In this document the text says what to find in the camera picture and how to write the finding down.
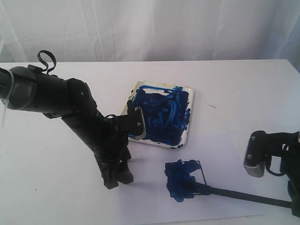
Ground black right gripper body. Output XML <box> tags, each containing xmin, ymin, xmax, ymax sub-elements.
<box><xmin>280</xmin><ymin>132</ymin><xmax>300</xmax><ymax>188</ymax></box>

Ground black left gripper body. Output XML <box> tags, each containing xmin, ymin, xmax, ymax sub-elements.
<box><xmin>94</xmin><ymin>114</ymin><xmax>131</xmax><ymax>166</ymax></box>

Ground white paper with square outline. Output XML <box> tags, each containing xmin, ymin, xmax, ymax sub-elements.
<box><xmin>115</xmin><ymin>134</ymin><xmax>266</xmax><ymax>225</ymax></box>

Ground black paintbrush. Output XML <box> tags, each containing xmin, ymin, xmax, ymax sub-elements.
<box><xmin>194</xmin><ymin>183</ymin><xmax>292</xmax><ymax>209</ymax></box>

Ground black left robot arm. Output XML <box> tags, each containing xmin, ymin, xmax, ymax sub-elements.
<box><xmin>0</xmin><ymin>65</ymin><xmax>134</xmax><ymax>189</ymax></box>

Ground white paint tray blue paint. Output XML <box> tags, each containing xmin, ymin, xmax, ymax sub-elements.
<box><xmin>121</xmin><ymin>81</ymin><xmax>194</xmax><ymax>149</ymax></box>

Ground white backdrop curtain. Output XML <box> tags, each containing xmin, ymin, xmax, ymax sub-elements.
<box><xmin>0</xmin><ymin>0</ymin><xmax>300</xmax><ymax>67</ymax></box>

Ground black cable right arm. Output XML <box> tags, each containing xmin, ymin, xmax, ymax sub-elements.
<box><xmin>266</xmin><ymin>144</ymin><xmax>290</xmax><ymax>177</ymax></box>

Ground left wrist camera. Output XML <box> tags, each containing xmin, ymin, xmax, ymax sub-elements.
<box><xmin>117</xmin><ymin>106</ymin><xmax>146</xmax><ymax>141</ymax></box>

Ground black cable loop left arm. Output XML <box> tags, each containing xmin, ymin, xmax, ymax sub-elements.
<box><xmin>37</xmin><ymin>50</ymin><xmax>57</xmax><ymax>75</ymax></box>

